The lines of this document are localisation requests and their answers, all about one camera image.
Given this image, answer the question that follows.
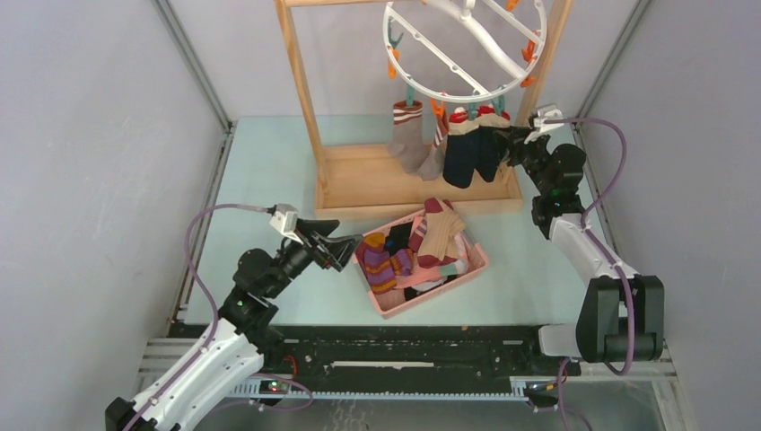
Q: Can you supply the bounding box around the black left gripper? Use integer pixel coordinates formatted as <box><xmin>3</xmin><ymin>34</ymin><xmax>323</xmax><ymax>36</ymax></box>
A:
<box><xmin>266</xmin><ymin>218</ymin><xmax>363</xmax><ymax>299</ymax></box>

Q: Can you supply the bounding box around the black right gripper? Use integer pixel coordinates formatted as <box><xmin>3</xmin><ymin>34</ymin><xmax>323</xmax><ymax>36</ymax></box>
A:
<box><xmin>494</xmin><ymin>126</ymin><xmax>554</xmax><ymax>197</ymax></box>

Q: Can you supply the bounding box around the navy santa sock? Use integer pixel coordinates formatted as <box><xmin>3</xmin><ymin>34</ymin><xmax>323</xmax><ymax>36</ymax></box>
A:
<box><xmin>476</xmin><ymin>104</ymin><xmax>512</xmax><ymax>183</ymax></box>
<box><xmin>442</xmin><ymin>107</ymin><xmax>478</xmax><ymax>189</ymax></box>

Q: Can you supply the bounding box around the orange cuffed grey sock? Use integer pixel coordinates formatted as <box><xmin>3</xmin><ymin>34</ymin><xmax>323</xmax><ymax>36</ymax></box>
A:
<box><xmin>417</xmin><ymin>116</ymin><xmax>449</xmax><ymax>181</ymax></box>

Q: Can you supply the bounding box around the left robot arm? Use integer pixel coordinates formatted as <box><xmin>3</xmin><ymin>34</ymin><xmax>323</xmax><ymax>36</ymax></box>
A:
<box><xmin>105</xmin><ymin>219</ymin><xmax>363</xmax><ymax>430</ymax></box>

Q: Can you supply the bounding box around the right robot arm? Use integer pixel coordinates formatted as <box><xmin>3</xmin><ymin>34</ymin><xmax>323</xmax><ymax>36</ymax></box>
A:
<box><xmin>493</xmin><ymin>128</ymin><xmax>664</xmax><ymax>375</ymax></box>

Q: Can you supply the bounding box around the white round clip hanger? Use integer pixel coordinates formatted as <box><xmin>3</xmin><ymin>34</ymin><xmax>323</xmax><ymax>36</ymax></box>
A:
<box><xmin>382</xmin><ymin>1</ymin><xmax>549</xmax><ymax>104</ymax></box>

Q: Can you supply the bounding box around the purple striped sock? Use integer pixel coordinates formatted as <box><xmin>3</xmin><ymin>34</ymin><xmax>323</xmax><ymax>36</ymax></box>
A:
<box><xmin>354</xmin><ymin>232</ymin><xmax>415</xmax><ymax>295</ymax></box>

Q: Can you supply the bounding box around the teal clothespin holding sock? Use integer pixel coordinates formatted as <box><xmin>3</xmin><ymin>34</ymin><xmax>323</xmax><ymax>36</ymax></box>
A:
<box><xmin>492</xmin><ymin>94</ymin><xmax>505</xmax><ymax>115</ymax></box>

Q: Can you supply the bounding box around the pink plastic basket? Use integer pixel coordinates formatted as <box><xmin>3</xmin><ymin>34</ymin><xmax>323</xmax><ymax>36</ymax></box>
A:
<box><xmin>353</xmin><ymin>207</ymin><xmax>489</xmax><ymax>319</ymax></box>

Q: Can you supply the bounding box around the pink mint sock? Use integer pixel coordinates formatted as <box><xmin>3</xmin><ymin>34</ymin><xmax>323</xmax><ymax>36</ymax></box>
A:
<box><xmin>395</xmin><ymin>262</ymin><xmax>467</xmax><ymax>293</ymax></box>

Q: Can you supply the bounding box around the beige red striped sock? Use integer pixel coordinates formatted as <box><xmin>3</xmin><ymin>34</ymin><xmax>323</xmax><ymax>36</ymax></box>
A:
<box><xmin>408</xmin><ymin>198</ymin><xmax>466</xmax><ymax>268</ymax></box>

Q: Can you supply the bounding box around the orange front clothespin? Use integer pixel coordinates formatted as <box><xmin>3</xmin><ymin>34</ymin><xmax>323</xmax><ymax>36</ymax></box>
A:
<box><xmin>430</xmin><ymin>98</ymin><xmax>446</xmax><ymax>119</ymax></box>

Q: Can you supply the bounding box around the orange clothespin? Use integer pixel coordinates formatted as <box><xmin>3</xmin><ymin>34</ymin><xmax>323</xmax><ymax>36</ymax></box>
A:
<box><xmin>387</xmin><ymin>45</ymin><xmax>399</xmax><ymax>80</ymax></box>
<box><xmin>430</xmin><ymin>98</ymin><xmax>446</xmax><ymax>119</ymax></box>

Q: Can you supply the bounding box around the teal left clothespin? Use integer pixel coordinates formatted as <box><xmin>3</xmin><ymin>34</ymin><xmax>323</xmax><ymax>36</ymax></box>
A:
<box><xmin>405</xmin><ymin>84</ymin><xmax>415</xmax><ymax>108</ymax></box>

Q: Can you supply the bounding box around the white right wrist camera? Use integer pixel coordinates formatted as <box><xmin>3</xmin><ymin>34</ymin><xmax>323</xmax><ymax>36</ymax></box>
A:
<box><xmin>524</xmin><ymin>103</ymin><xmax>564</xmax><ymax>144</ymax></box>

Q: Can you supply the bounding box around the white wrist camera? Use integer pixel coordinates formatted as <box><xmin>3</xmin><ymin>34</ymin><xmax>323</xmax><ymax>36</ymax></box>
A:
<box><xmin>269</xmin><ymin>204</ymin><xmax>302</xmax><ymax>243</ymax></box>
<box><xmin>524</xmin><ymin>103</ymin><xmax>564</xmax><ymax>144</ymax></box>

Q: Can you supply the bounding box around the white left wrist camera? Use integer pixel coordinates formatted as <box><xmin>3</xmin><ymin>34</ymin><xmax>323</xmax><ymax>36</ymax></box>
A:
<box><xmin>269</xmin><ymin>204</ymin><xmax>302</xmax><ymax>243</ymax></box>

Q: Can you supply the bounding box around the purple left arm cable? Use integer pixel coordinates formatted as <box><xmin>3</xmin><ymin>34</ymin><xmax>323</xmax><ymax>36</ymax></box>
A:
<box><xmin>118</xmin><ymin>204</ymin><xmax>316</xmax><ymax>431</ymax></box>

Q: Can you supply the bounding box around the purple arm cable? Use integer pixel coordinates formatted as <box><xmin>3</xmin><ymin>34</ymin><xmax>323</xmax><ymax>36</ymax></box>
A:
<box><xmin>544</xmin><ymin>117</ymin><xmax>637</xmax><ymax>431</ymax></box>
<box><xmin>118</xmin><ymin>204</ymin><xmax>316</xmax><ymax>431</ymax></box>

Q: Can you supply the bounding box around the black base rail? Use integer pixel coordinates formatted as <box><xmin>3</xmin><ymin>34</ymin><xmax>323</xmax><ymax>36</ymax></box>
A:
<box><xmin>263</xmin><ymin>325</ymin><xmax>562</xmax><ymax>395</ymax></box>

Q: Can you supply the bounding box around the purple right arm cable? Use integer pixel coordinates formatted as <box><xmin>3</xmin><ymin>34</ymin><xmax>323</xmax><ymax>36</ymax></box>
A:
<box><xmin>544</xmin><ymin>117</ymin><xmax>637</xmax><ymax>431</ymax></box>

